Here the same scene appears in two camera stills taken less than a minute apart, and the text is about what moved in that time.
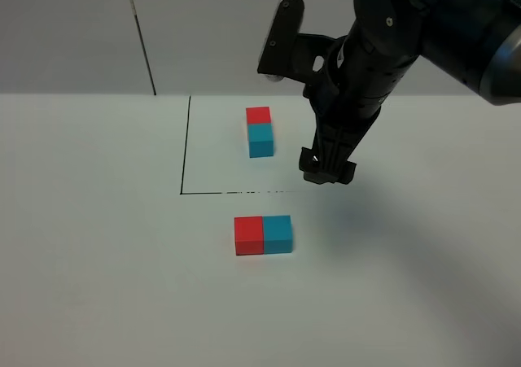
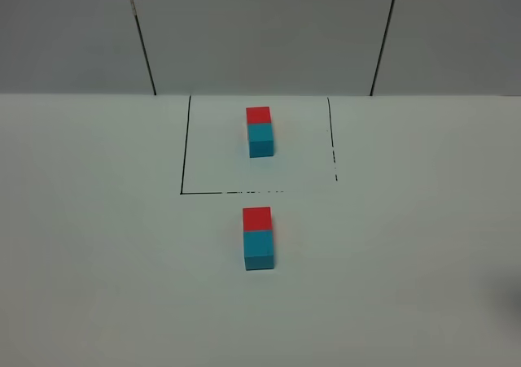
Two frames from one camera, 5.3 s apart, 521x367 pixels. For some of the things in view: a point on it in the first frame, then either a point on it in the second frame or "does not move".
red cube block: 249,235 → 256,219
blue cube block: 278,237 → 258,246
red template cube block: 258,115 does not move
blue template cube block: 260,140 does not move
